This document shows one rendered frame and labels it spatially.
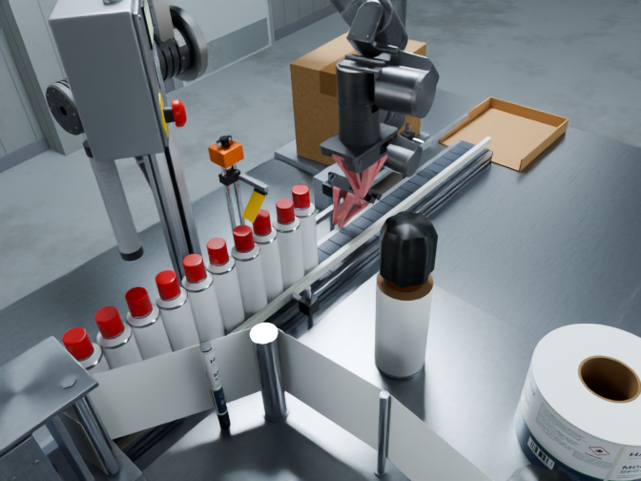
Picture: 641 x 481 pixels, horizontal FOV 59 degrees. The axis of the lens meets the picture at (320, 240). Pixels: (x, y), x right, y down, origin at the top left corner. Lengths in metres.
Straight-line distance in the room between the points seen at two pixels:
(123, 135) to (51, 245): 2.24
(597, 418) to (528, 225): 0.70
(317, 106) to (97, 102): 0.83
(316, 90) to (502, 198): 0.55
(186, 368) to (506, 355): 0.55
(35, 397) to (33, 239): 2.40
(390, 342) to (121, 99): 0.53
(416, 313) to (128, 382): 0.43
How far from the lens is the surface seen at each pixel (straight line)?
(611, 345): 0.92
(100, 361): 0.89
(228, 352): 0.84
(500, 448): 0.94
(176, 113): 0.80
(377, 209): 1.35
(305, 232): 1.08
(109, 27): 0.74
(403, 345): 0.92
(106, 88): 0.77
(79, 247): 2.93
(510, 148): 1.73
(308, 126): 1.55
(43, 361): 0.76
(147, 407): 0.90
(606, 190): 1.63
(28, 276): 2.88
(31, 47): 3.54
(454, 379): 1.00
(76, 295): 1.33
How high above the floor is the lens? 1.66
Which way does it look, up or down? 39 degrees down
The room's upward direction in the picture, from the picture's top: 3 degrees counter-clockwise
